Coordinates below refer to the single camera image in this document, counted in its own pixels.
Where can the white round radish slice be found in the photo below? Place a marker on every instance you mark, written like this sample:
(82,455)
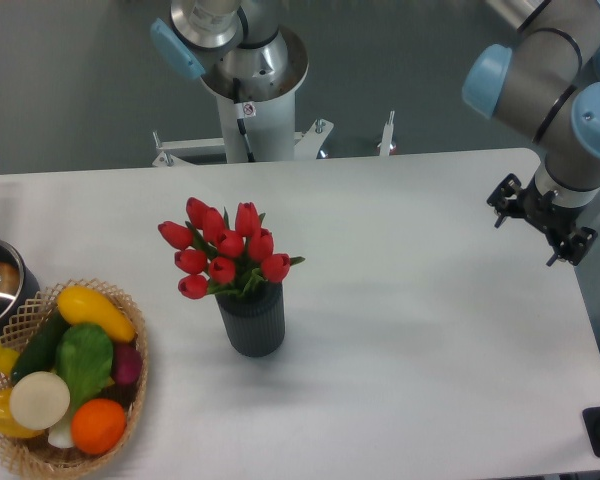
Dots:
(39,400)

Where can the dark green cucumber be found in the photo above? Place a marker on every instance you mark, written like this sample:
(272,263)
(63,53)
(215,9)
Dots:
(40,351)

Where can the yellow squash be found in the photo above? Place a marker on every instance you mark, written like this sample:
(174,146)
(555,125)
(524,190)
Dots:
(80,305)

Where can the orange fruit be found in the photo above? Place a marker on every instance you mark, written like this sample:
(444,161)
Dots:
(97,426)

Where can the yellow bell pepper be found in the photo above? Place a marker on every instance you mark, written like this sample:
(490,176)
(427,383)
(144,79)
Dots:
(8,425)

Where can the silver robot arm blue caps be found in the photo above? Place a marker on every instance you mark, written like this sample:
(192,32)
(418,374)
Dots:
(529,88)

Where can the dark grey ribbed vase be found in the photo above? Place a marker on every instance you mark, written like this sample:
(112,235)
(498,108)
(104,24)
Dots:
(255,327)

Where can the woven wicker basket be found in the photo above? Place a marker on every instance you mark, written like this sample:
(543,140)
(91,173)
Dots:
(35,458)

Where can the purple red onion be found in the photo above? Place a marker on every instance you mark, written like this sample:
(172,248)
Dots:
(127,364)

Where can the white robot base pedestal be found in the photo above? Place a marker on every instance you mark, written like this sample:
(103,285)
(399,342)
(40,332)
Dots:
(255,93)

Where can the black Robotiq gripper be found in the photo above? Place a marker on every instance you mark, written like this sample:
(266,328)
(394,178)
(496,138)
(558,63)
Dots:
(569,242)

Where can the yellow banana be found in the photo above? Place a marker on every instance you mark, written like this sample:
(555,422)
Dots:
(8,359)

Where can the green lettuce leaf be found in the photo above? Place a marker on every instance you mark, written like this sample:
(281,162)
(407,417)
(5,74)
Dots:
(84,359)

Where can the red tulip bouquet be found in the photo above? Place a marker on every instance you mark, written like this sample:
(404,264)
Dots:
(223,257)

